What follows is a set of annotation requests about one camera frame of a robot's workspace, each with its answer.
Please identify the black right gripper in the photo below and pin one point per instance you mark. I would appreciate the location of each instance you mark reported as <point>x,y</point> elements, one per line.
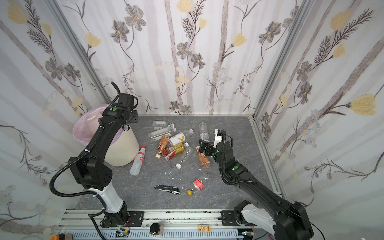
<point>208,148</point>

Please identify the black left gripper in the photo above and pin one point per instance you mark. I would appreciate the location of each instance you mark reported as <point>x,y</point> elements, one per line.
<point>127,119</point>

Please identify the clear white-label water bottle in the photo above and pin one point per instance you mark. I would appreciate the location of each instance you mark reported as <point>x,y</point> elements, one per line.
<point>204,135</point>

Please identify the clear green-band square bottle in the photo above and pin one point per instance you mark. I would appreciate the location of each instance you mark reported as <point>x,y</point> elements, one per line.
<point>157,125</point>

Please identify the frosted square bottle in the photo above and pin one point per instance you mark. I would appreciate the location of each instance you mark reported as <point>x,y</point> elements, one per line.
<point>158,134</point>

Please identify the white yellow-label bottle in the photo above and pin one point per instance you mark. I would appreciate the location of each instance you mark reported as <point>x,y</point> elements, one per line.
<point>180,137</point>

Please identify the white red-capped bottle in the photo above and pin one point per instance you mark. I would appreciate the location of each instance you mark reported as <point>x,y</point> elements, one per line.
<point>138,162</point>

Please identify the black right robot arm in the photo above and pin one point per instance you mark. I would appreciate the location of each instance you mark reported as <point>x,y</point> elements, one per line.
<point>279,217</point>

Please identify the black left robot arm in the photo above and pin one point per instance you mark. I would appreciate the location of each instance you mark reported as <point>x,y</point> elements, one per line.
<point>88,167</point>

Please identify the purple plastic bin liner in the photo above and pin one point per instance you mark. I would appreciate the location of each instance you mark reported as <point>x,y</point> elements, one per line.
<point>85,128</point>

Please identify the cream ribbed trash bin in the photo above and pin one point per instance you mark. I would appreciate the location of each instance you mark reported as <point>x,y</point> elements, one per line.
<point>124,150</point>

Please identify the copper Nescafe bottle right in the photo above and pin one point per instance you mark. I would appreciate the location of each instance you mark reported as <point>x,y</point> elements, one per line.
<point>204,161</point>

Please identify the clear ribbed bottle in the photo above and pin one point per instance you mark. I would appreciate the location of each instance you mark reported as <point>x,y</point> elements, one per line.
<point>184,157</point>

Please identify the crushed red can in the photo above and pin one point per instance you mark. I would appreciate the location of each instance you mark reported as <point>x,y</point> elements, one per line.
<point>198,184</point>

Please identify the yellow red tea bottle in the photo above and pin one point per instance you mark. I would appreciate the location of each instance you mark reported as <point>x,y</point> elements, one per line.
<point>171,152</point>

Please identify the copper coffee bottle left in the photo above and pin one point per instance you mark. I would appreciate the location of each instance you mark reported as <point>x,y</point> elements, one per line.
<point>162,145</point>

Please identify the black utility knife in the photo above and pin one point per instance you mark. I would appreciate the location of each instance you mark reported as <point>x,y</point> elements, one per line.
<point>169,189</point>

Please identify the yellow tag label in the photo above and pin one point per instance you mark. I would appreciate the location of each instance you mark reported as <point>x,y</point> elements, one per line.
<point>204,228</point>

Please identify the black round knob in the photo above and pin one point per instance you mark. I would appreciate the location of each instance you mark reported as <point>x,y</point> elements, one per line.
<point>156,229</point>

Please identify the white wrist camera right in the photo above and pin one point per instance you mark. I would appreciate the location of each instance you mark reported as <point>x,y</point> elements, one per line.
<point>218,137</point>

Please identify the aluminium mounting rail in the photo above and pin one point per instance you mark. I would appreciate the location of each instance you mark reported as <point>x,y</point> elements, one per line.
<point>177,225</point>

